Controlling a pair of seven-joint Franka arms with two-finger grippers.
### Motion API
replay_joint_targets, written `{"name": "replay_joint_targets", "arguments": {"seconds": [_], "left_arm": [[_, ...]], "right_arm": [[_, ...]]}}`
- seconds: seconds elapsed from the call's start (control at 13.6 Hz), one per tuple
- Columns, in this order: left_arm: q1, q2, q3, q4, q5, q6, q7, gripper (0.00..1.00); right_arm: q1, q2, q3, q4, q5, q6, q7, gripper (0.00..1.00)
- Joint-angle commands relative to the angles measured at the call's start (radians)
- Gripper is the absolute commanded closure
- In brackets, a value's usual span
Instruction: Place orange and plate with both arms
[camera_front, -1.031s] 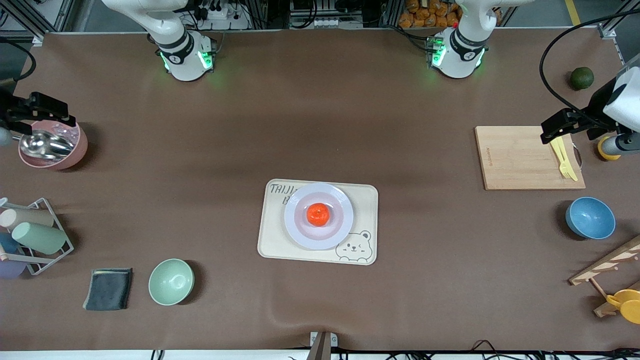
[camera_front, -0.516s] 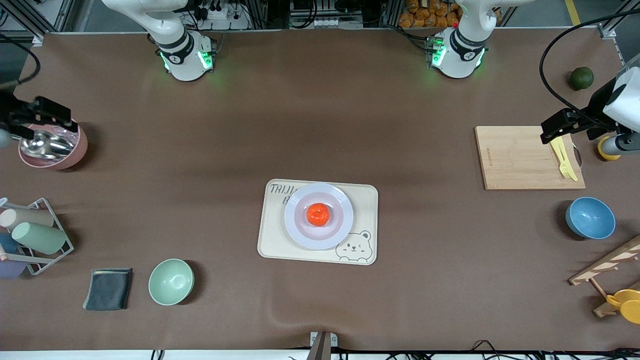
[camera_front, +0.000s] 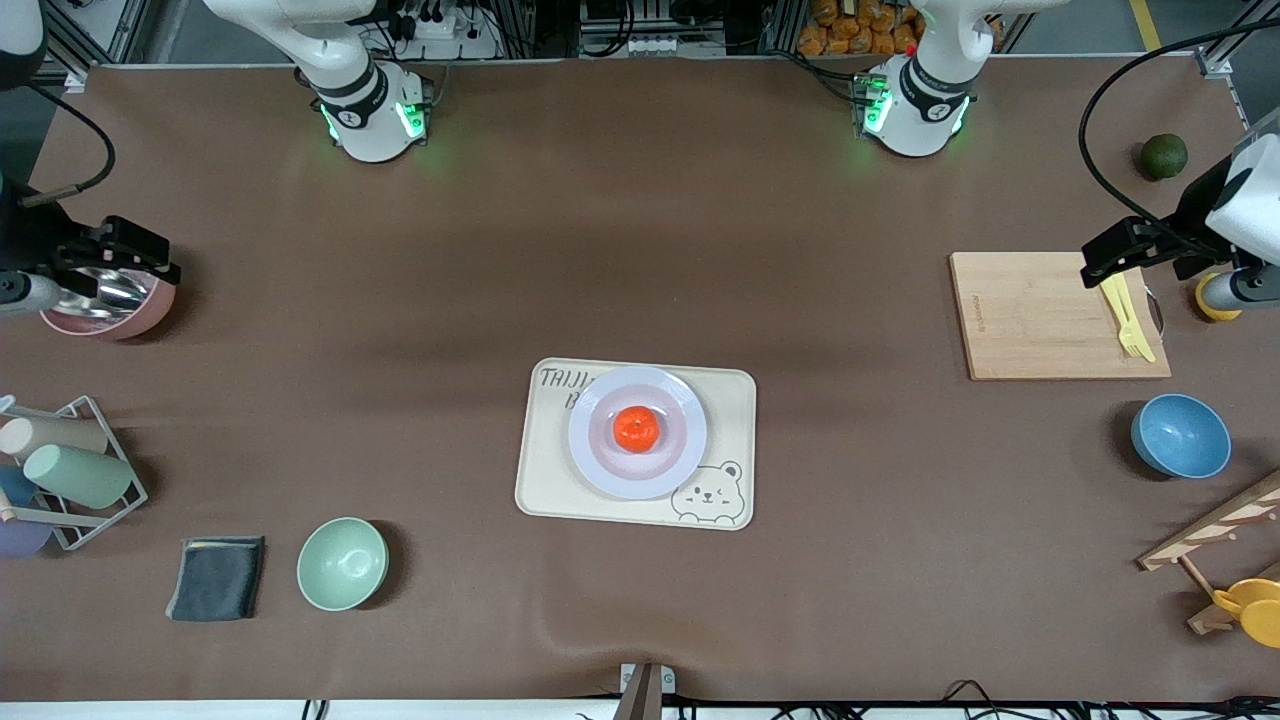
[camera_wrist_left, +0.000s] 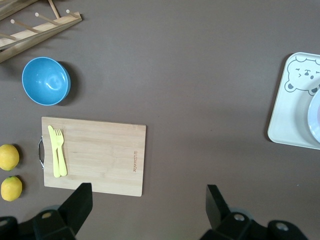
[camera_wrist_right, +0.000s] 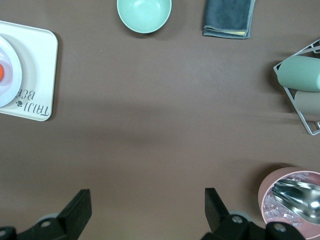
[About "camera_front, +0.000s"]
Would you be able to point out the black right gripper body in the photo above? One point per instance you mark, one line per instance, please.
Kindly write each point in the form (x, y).
(30, 238)

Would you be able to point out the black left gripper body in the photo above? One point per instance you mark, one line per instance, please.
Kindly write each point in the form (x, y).
(1193, 215)

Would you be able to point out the orange fruit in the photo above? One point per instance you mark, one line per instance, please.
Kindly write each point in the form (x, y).
(637, 428)

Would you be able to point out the white round plate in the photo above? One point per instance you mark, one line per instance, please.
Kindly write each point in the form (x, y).
(650, 475)

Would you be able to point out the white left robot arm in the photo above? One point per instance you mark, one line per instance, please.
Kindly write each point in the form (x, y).
(915, 125)

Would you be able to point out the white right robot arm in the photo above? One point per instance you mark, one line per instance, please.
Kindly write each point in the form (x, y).
(370, 130)

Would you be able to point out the pink bowl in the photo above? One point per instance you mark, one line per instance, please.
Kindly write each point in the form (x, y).
(152, 312)

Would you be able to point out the metal scoop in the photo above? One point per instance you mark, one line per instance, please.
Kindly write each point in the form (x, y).
(100, 300)

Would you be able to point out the yellow plastic fork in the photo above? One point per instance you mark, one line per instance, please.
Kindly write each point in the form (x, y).
(1131, 345)

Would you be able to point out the yellow lemon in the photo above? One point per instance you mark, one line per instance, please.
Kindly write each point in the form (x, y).
(1222, 315)

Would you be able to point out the wooden cutting board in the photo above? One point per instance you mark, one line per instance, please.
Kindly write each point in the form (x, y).
(1030, 330)

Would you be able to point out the dark green round fruit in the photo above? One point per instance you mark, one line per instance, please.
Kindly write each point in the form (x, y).
(1164, 157)

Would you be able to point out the blue bowl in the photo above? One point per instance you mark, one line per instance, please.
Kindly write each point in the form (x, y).
(1180, 437)

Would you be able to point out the beige cup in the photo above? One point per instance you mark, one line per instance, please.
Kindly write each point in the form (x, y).
(55, 434)

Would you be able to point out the green cup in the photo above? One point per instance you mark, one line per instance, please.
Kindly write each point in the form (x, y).
(78, 476)

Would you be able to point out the blue cup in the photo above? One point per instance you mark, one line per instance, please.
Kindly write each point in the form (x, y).
(15, 487)

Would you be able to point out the wooden dish rack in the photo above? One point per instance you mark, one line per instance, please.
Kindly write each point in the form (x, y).
(1215, 525)

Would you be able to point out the purple cup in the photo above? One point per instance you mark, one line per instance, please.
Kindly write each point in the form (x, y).
(20, 538)

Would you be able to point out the dark grey folded cloth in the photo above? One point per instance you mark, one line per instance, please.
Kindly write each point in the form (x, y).
(215, 578)

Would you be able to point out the light green bowl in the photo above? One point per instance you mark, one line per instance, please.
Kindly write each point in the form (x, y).
(342, 564)

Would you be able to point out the bag of orange fruits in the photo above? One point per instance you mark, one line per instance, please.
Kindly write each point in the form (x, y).
(860, 28)

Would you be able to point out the yellow cup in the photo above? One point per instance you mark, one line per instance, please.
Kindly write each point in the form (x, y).
(1258, 612)

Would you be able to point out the white power strip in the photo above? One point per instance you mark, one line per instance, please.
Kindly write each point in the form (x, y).
(435, 27)
(670, 45)

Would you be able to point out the cream bear print tray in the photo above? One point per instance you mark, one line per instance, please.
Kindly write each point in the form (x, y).
(560, 505)

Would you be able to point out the aluminium frame bracket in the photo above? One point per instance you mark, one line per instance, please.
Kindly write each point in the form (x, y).
(1215, 63)
(76, 80)

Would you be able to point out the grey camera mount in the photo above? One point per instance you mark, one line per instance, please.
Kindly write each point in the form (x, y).
(645, 690)

